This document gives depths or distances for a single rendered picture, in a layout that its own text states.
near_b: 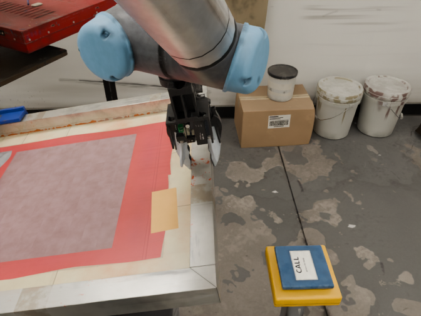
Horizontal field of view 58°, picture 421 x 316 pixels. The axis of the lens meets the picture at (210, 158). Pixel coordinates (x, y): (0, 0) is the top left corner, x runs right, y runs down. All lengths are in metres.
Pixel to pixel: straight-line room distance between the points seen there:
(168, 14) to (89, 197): 0.54
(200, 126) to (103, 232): 0.25
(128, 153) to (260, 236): 1.38
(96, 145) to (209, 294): 0.51
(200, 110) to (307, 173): 1.98
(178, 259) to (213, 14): 0.40
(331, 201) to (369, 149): 0.66
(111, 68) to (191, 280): 0.30
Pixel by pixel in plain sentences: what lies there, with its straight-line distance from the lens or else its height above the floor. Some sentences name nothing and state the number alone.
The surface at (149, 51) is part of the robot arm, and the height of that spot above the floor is 1.44.
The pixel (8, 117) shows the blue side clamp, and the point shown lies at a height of 1.09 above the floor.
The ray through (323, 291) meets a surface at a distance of 0.81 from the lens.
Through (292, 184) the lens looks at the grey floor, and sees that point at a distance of 2.47.
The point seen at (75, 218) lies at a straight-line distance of 0.76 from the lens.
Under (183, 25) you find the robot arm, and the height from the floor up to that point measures 1.50.
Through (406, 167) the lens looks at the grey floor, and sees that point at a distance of 2.86.
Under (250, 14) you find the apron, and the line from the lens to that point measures 2.69.
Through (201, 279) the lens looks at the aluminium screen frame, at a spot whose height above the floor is 1.16.
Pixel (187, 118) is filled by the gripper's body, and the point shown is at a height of 1.29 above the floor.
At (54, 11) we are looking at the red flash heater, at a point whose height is 1.11.
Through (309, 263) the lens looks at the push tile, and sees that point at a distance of 0.82.
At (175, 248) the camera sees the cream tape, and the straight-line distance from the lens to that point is 0.64.
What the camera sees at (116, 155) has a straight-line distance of 0.88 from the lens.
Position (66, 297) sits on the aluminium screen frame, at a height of 1.13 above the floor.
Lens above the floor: 1.61
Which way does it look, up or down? 38 degrees down
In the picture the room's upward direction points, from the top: straight up
